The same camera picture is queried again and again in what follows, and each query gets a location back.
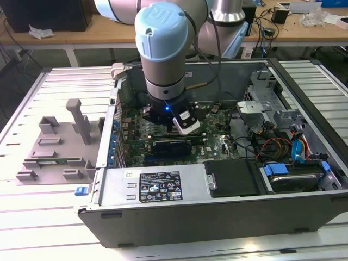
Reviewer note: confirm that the small black device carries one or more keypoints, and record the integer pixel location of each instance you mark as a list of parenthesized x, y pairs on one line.
[(269, 31)]

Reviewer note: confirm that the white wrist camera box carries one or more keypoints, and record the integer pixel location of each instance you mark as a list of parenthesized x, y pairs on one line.
[(190, 127)]

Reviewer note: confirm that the coin cell battery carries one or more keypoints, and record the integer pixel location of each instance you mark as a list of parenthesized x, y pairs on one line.
[(214, 109)]

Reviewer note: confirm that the green motherboard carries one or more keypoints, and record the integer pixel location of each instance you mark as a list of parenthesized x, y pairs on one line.
[(212, 130)]

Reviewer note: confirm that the open grey PC case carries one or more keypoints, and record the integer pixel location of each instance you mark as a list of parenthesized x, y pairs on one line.
[(217, 220)]

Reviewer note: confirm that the crumpled white paper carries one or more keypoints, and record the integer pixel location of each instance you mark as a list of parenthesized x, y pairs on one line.
[(40, 32)]

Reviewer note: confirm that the black plastic shroud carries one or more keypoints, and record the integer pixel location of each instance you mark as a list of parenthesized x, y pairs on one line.
[(233, 176)]

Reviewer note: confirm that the black round chassis speaker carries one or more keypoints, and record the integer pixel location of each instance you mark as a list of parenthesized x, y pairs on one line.
[(141, 98)]

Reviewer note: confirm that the hard disk in blue carrier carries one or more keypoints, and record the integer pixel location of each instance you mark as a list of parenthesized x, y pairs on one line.
[(293, 183)]

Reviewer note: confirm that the grey flat box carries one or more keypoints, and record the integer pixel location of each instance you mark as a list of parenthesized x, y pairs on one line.
[(304, 7)]

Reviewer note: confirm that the silver power supply unit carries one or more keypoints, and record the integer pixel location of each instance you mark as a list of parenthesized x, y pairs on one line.
[(114, 185)]

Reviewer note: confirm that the slim black tower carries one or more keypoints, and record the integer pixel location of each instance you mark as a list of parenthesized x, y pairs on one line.
[(253, 19)]

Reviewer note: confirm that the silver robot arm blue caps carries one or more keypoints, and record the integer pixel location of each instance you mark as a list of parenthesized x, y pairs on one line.
[(163, 40)]

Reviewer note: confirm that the black RAM slot bank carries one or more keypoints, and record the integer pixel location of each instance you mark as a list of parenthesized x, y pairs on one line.
[(197, 138)]

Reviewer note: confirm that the wooden desk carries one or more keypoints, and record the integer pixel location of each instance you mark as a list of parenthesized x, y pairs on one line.
[(108, 32)]

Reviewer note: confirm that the grey parts rack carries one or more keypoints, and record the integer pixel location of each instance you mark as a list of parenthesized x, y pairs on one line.
[(68, 152)]

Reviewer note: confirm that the green RAM stick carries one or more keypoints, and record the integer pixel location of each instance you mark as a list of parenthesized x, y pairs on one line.
[(61, 161)]

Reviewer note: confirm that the silver metal drive cage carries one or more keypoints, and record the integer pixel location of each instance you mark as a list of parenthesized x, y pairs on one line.
[(253, 107)]

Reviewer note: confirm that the blue box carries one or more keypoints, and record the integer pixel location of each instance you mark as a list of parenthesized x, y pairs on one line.
[(334, 2)]

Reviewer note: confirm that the small black box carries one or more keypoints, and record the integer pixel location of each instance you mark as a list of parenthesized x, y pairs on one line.
[(279, 15)]

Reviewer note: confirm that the blue case latch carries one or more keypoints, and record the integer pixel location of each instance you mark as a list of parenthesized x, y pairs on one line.
[(80, 191)]

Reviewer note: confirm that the black graphics card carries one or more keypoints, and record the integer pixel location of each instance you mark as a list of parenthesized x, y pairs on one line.
[(171, 148)]

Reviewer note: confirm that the clear plastic bag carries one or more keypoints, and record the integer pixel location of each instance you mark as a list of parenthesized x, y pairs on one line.
[(312, 17)]

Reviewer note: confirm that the black office chair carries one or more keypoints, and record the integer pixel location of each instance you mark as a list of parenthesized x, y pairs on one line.
[(333, 58)]

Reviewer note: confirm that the large black computer tower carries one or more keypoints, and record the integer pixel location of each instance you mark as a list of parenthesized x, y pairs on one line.
[(54, 16)]

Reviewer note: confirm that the white flat box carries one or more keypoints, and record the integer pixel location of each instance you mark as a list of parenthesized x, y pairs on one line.
[(335, 21)]

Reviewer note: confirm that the grey case release latch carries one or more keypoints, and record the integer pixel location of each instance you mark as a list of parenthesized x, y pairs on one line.
[(118, 70)]

